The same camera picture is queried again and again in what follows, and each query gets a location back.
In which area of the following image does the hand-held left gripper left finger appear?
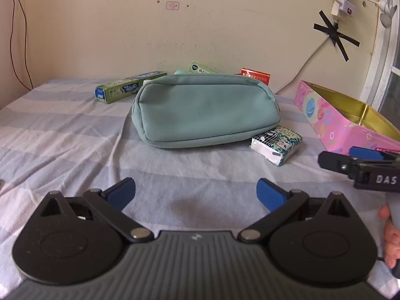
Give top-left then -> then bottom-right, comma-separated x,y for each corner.
39,177 -> 154,243

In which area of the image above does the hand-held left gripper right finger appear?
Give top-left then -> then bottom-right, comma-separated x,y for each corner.
238,178 -> 351,243

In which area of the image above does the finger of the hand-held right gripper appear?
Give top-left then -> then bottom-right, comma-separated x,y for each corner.
318,151 -> 357,179
349,146 -> 400,163

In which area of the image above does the white tissue pack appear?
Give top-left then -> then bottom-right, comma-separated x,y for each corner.
250,125 -> 303,167

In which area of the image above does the teal zipper pouch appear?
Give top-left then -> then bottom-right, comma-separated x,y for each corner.
131,73 -> 282,149

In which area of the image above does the person's right hand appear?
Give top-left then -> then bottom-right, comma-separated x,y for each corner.
378,203 -> 400,269

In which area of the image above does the striped bed sheet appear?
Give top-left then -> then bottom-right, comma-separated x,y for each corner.
0,78 -> 400,300

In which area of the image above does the long green toothpaste box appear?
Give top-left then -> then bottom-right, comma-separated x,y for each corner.
94,71 -> 168,104

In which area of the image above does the red box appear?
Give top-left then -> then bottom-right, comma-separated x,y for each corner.
241,68 -> 271,86

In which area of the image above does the black tape cross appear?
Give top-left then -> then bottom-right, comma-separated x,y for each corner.
313,10 -> 360,62

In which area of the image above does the white mini fan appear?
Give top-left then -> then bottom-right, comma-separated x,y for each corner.
379,0 -> 396,29

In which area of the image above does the white plug adapter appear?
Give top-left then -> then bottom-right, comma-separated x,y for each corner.
339,0 -> 356,18

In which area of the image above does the white wall cable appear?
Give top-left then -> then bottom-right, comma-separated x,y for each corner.
275,22 -> 337,96

